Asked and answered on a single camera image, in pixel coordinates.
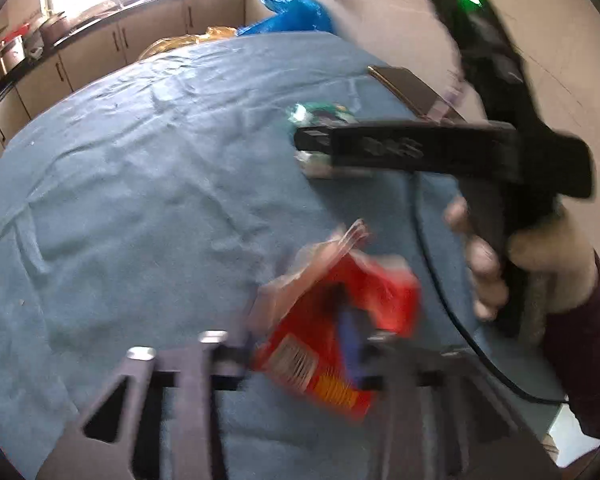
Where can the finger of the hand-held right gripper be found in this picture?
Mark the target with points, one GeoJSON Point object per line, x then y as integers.
{"type": "Point", "coordinates": [405, 145]}

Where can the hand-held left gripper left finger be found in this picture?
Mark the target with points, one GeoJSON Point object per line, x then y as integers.
{"type": "Point", "coordinates": [230, 360]}

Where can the yellow plastic bag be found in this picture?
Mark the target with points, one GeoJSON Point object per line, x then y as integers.
{"type": "Point", "coordinates": [220, 32]}

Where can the person's right forearm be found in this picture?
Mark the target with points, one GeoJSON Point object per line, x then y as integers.
{"type": "Point", "coordinates": [590, 350]}

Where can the steel electric pot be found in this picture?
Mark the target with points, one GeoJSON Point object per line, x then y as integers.
{"type": "Point", "coordinates": [10, 57]}

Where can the blue tablecloth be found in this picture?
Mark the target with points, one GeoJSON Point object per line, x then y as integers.
{"type": "Point", "coordinates": [130, 185]}

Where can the black phone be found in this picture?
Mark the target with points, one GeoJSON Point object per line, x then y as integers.
{"type": "Point", "coordinates": [410, 87]}

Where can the green snack wrapper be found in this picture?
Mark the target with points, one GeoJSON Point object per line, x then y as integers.
{"type": "Point", "coordinates": [325, 110]}

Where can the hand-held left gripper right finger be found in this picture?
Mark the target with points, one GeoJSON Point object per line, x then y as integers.
{"type": "Point", "coordinates": [352, 345]}

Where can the red snack packet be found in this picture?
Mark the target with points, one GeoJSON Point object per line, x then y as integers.
{"type": "Point", "coordinates": [380, 290]}

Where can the small brown pot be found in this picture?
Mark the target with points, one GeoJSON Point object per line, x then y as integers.
{"type": "Point", "coordinates": [55, 30]}

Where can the grey base cabinets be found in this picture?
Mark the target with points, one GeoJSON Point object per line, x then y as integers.
{"type": "Point", "coordinates": [95, 50]}

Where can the person's right hand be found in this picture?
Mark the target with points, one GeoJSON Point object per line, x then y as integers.
{"type": "Point", "coordinates": [555, 260]}

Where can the blue plastic bag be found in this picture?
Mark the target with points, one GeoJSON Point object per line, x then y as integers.
{"type": "Point", "coordinates": [295, 12]}

